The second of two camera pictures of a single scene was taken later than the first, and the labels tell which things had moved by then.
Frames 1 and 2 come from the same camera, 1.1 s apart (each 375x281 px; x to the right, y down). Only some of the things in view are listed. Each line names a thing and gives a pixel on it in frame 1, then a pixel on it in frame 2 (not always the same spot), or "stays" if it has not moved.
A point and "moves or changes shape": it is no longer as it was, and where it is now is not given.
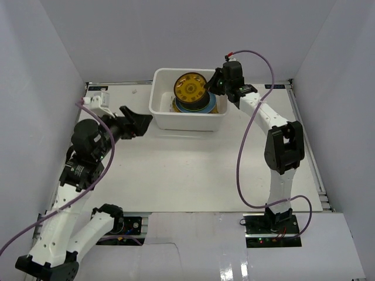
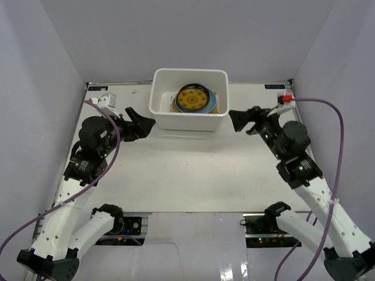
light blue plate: [210, 106] stays
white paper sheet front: [212, 246] stays
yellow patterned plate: [189, 87] moves or changes shape
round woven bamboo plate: [174, 108] stays
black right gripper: [211, 85] -> [239, 118]
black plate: [198, 105] -> [195, 86]
